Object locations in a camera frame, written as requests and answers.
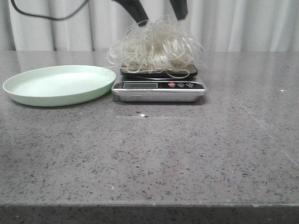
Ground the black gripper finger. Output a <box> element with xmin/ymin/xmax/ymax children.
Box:
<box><xmin>170</xmin><ymin>0</ymin><xmax>188</xmax><ymax>21</ymax></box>
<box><xmin>114</xmin><ymin>0</ymin><xmax>149</xmax><ymax>26</ymax></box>

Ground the white vermicelli noodle bundle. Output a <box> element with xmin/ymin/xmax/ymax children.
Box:
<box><xmin>107</xmin><ymin>15</ymin><xmax>205</xmax><ymax>78</ymax></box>

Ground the white pleated curtain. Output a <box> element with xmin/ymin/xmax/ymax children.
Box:
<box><xmin>0</xmin><ymin>0</ymin><xmax>299</xmax><ymax>52</ymax></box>

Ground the digital kitchen scale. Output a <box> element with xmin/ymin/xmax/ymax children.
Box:
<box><xmin>112</xmin><ymin>64</ymin><xmax>207</xmax><ymax>103</ymax></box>

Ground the light green plastic plate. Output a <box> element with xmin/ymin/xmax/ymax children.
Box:
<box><xmin>3</xmin><ymin>65</ymin><xmax>116</xmax><ymax>107</ymax></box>

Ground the black cable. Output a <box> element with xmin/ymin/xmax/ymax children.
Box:
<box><xmin>9</xmin><ymin>0</ymin><xmax>90</xmax><ymax>21</ymax></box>

